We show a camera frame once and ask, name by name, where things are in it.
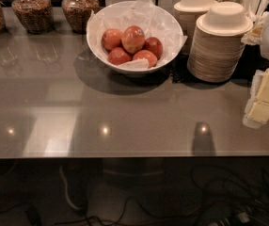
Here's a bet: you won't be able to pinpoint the rear stack of paper bowls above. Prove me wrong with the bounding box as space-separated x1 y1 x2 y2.
173 0 215 55

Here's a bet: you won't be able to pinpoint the bundle of white plastic cutlery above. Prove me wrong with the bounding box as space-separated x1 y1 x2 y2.
216 0 269 45

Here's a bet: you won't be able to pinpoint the middle glass jar of grains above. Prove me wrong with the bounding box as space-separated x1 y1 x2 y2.
11 0 54 34

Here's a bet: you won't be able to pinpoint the white cable on floor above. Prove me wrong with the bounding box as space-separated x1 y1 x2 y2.
57 165 85 213

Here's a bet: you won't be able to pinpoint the white ceramic bowl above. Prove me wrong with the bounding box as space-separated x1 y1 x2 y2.
86 0 184 77

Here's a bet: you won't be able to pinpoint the right glass jar of grains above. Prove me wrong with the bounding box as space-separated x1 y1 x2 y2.
61 0 100 34

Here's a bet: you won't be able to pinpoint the black cables on floor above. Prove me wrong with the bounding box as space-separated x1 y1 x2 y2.
53 163 269 226

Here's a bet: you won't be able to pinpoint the front stack of paper bowls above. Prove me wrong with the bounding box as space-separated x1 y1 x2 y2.
187 2 253 83

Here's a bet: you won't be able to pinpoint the red apple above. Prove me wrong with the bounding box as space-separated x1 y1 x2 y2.
133 50 158 68
121 25 145 55
144 37 163 59
107 47 132 65
102 28 122 51

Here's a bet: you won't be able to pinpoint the stack of paper bowls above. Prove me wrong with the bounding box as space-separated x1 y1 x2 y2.
187 2 253 83
173 0 215 55

